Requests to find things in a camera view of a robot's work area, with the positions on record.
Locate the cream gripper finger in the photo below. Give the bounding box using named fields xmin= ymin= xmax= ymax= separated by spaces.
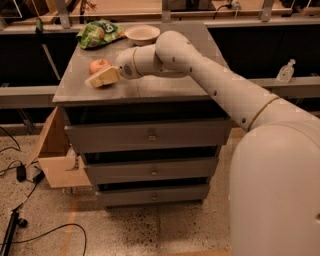
xmin=85 ymin=73 xmax=112 ymax=88

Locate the grey drawer cabinet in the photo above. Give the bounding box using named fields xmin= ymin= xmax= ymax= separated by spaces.
xmin=53 ymin=39 xmax=232 ymax=207

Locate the clear sanitizer bottle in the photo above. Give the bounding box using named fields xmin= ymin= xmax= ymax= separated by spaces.
xmin=276 ymin=59 xmax=296 ymax=83

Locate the brown cardboard box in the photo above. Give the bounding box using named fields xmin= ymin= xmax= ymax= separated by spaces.
xmin=26 ymin=107 xmax=90 ymax=188

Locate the black floor cable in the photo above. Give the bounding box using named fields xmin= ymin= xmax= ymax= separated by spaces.
xmin=0 ymin=223 xmax=88 ymax=256

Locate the grey metal rail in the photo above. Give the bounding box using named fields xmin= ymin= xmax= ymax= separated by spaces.
xmin=0 ymin=86 xmax=57 ymax=109

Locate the white paper bowl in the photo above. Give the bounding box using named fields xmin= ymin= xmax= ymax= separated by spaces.
xmin=125 ymin=25 xmax=160 ymax=46

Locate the black power adapter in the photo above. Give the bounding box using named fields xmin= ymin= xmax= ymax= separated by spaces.
xmin=16 ymin=165 xmax=26 ymax=182

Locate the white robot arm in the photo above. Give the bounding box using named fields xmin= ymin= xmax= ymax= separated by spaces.
xmin=88 ymin=31 xmax=320 ymax=256

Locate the red apple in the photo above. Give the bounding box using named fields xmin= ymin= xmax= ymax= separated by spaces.
xmin=89 ymin=59 xmax=111 ymax=75

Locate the green chip bag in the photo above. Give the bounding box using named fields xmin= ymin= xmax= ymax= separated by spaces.
xmin=76 ymin=19 xmax=125 ymax=49

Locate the black tripod leg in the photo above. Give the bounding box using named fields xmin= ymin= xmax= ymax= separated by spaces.
xmin=0 ymin=211 xmax=28 ymax=256

